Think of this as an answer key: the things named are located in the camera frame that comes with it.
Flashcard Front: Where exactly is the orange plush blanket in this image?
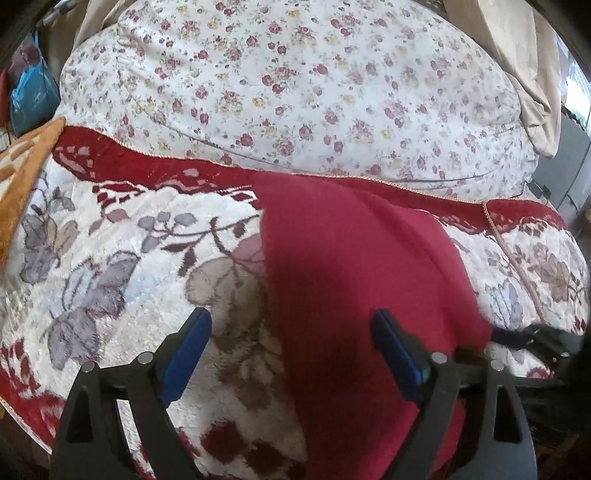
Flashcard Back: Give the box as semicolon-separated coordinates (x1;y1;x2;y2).
0;117;68;271

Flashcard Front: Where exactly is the grey cabinet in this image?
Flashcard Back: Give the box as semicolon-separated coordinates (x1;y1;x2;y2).
531;120;591;223

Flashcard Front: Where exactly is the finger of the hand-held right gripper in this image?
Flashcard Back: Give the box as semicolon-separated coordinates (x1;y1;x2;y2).
490;326;536;348

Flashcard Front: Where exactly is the beige cloth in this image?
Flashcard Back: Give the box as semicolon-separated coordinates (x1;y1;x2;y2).
443;0;565;158

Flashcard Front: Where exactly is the metal pole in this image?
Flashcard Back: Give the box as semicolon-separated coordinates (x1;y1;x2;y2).
41;0;81;28

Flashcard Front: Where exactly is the beige curtain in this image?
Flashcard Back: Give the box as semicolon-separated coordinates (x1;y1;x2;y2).
74;0;139;52

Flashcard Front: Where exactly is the red and white plush blanket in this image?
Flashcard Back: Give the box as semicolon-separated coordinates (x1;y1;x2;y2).
0;124;591;480

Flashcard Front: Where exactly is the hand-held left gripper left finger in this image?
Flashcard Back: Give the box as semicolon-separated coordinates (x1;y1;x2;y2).
50;307;213;480

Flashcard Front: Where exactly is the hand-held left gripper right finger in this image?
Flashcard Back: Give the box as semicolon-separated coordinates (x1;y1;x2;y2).
372;309;539;480

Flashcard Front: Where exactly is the blue plastic bag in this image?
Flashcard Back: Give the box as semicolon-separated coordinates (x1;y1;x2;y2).
9;65;62;137

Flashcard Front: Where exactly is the white floral quilt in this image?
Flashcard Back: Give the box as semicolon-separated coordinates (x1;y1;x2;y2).
58;0;541;199

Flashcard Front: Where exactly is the dark red small garment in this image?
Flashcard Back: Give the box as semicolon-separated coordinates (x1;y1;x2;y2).
252;173;493;480

